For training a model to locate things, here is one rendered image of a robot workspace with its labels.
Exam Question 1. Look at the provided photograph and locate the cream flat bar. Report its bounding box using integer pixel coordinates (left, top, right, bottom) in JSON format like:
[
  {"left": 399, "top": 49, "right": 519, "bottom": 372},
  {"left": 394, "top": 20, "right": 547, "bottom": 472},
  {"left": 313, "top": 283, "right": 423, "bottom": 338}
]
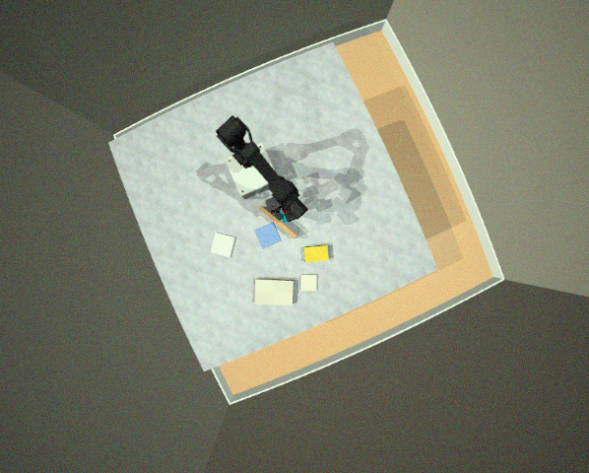
[{"left": 254, "top": 279, "right": 294, "bottom": 305}]

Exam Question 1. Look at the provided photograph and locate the pale cream flat slab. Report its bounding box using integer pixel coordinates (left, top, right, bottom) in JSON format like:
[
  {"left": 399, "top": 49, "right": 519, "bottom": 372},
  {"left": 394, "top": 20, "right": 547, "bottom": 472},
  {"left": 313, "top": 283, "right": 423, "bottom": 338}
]
[{"left": 300, "top": 275, "right": 317, "bottom": 291}]

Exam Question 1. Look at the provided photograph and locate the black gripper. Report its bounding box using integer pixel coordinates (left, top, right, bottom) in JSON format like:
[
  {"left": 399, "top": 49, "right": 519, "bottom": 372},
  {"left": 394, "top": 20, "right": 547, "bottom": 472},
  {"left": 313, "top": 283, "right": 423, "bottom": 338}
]
[{"left": 282, "top": 208, "right": 295, "bottom": 222}]

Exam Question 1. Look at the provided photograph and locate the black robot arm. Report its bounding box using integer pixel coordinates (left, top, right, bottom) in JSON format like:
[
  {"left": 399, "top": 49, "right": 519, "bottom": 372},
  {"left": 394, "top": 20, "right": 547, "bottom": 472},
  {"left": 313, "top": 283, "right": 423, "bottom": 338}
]
[{"left": 216, "top": 116, "right": 308, "bottom": 219}]

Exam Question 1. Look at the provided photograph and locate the wooden plank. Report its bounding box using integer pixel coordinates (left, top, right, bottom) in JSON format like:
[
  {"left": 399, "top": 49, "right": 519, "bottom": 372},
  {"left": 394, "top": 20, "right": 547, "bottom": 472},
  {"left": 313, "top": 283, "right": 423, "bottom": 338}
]
[{"left": 258, "top": 205, "right": 296, "bottom": 238}]

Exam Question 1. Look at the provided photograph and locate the yellow rectangular block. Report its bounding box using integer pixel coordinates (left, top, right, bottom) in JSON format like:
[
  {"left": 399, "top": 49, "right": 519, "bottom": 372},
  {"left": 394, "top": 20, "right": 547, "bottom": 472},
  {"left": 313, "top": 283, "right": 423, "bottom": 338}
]
[{"left": 304, "top": 245, "right": 329, "bottom": 262}]

